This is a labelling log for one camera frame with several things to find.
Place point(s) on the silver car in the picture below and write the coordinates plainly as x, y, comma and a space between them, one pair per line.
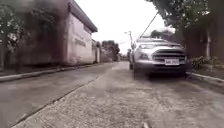
160, 55

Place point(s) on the dark wall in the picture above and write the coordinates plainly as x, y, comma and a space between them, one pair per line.
203, 40

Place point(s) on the distant trees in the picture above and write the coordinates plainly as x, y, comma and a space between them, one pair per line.
110, 48

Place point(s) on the large tree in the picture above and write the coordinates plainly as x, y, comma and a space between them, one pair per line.
186, 16

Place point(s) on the concrete kerb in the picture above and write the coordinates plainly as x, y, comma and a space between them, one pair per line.
208, 78
36, 72

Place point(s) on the grey concrete road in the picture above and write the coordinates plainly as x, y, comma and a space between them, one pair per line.
113, 96

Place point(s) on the grey concrete building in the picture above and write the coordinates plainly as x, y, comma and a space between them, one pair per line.
63, 36

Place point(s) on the street lamp pole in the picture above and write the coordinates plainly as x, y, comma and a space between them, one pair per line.
130, 38

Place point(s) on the low plants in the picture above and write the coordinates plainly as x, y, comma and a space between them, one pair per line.
200, 62

